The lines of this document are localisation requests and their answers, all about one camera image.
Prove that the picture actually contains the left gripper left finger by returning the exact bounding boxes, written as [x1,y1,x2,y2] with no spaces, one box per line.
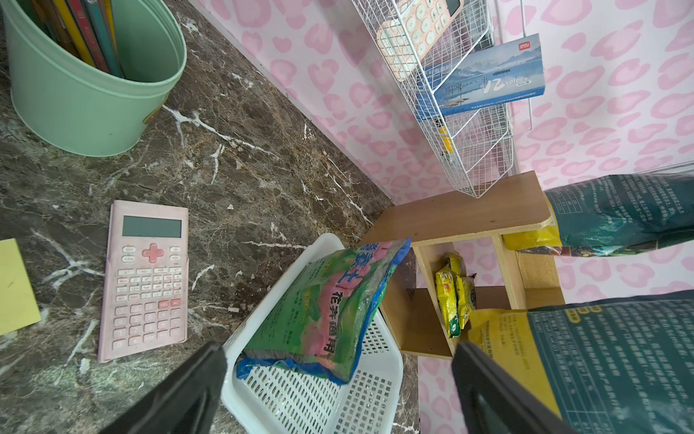
[102,342,228,433]

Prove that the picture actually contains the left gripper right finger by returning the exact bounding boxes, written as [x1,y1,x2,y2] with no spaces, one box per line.
[452,342,574,434]

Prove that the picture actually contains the white plastic perforated basket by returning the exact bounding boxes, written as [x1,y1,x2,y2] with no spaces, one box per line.
[222,233,403,433]

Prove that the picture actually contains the dark green soil bag front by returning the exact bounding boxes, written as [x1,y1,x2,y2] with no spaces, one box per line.
[468,290,693,433]

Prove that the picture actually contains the dark green soil bag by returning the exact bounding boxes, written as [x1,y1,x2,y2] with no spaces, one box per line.
[504,174,693,258]
[468,290,693,433]

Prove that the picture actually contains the light green blue soil bag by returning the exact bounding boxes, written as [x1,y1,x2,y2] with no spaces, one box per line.
[236,239,411,385]

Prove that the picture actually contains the yellow fertilizer packet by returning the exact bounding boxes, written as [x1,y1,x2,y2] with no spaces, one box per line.
[435,252,476,338]

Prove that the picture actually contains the wooden shelf unit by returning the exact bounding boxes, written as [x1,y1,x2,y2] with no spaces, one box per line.
[362,172,565,358]

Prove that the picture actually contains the pink calculator on table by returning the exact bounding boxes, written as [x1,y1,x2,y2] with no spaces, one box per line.
[98,200,189,363]

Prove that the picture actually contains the yellow sticky note pad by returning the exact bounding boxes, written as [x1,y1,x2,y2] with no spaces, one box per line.
[0,239,42,336]

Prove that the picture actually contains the yellow utility knife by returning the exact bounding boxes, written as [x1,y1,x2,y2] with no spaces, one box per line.
[438,125,455,157]

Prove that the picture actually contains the mint green pen cup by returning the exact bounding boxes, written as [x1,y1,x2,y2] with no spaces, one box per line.
[1,1,187,157]

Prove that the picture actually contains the blue book in rack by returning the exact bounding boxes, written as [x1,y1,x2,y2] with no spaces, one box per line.
[414,34,546,120]

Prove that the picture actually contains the pink white calculator in rack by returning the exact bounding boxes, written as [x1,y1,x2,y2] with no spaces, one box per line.
[376,0,464,82]

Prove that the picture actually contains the coloured pencils in cup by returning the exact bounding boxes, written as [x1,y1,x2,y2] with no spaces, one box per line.
[23,0,125,79]

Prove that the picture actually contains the white wire rack back wall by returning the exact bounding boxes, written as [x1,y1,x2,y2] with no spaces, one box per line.
[354,1,515,198]

